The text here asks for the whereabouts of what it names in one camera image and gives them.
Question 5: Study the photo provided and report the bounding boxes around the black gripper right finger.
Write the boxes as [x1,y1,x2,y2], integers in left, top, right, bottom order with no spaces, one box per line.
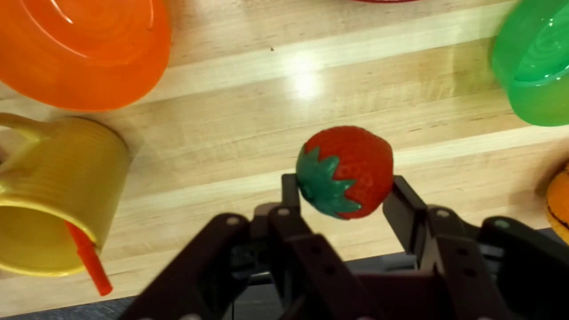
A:
[380,175,569,320]

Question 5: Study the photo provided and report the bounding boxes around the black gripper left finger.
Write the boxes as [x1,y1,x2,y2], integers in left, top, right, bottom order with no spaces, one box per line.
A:
[121,173,380,320]

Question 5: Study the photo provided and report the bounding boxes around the red toy strawberry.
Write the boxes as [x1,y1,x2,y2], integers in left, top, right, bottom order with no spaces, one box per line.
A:
[293,125,394,221]

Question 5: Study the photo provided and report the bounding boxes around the green plastic bowl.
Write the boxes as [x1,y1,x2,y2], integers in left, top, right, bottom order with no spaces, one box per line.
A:
[489,0,569,129]

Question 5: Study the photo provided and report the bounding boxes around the orange plastic bowl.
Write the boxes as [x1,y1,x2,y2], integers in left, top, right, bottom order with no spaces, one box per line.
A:
[0,0,174,114]

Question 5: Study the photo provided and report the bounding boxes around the small orange pumpkin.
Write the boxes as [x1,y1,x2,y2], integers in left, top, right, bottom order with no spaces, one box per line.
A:
[544,162,569,246]

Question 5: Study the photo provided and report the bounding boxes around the red plastic straw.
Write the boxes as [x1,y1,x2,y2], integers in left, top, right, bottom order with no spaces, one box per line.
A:
[64,221,114,298]

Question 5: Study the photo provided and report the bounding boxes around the yellow mug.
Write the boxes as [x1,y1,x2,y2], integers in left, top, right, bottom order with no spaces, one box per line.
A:
[0,113,133,280]

